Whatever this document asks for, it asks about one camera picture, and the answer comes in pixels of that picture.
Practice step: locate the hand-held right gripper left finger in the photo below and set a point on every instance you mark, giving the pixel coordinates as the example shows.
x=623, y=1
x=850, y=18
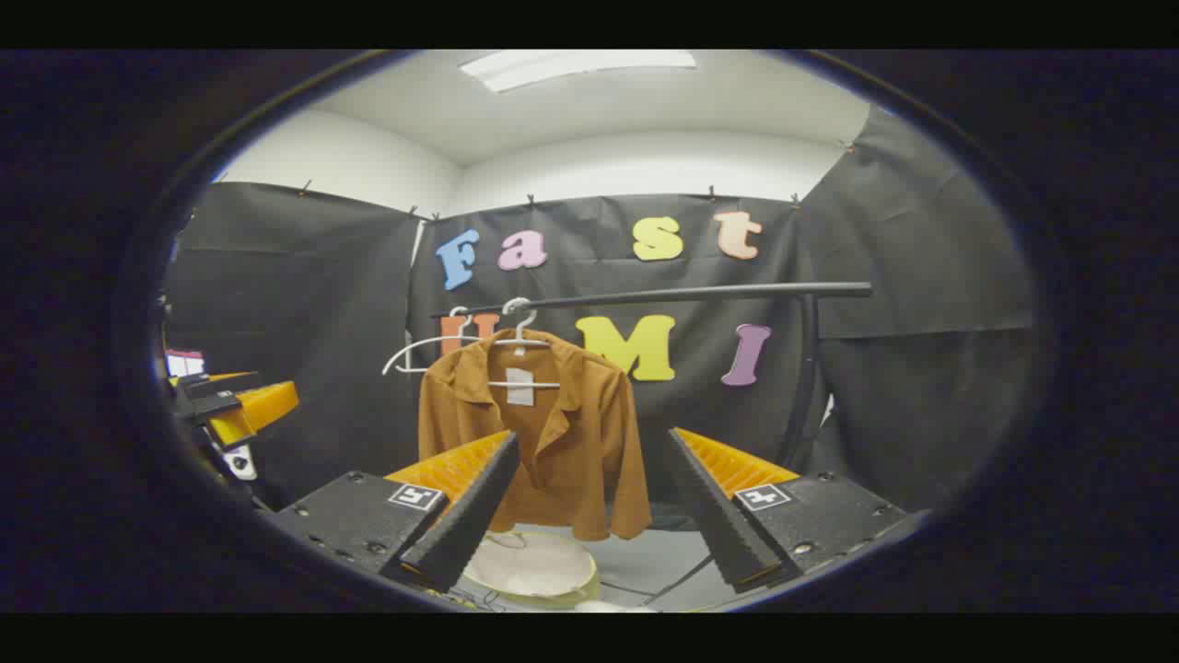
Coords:
x=465, y=529

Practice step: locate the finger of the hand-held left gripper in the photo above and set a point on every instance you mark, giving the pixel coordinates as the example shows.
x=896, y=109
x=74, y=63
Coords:
x=262, y=405
x=210, y=394

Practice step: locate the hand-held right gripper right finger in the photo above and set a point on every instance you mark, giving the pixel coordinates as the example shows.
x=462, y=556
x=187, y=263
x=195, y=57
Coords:
x=718, y=525

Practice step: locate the white laundry hamper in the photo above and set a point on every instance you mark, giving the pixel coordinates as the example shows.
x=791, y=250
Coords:
x=534, y=564

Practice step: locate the brown shirt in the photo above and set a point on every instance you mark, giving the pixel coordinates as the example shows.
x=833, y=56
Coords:
x=589, y=442

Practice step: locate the white plastic hanger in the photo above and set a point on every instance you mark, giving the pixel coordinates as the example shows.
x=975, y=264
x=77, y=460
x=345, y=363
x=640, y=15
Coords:
x=414, y=348

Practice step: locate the white hanger with taped hook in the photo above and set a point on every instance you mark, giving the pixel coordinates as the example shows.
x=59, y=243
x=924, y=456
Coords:
x=526, y=322

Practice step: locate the black clothes rack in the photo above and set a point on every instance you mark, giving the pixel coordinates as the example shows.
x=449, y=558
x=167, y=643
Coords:
x=691, y=294

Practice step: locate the white and red object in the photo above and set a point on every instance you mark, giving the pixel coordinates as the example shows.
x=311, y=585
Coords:
x=186, y=363

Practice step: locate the black backdrop cloth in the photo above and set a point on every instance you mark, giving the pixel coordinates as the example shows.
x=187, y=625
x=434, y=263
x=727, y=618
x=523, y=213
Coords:
x=304, y=304

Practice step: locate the ceiling light panel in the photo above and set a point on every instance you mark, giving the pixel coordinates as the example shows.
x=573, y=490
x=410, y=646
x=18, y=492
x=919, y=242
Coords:
x=571, y=66

